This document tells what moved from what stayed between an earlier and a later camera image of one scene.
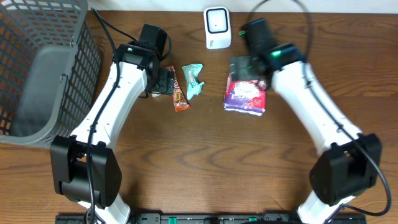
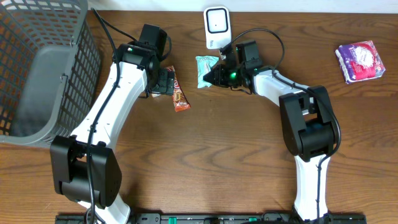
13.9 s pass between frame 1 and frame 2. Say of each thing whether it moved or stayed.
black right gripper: moved
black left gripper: stayed
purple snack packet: moved
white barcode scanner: stayed
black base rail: stayed
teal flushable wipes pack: moved
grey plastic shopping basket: stayed
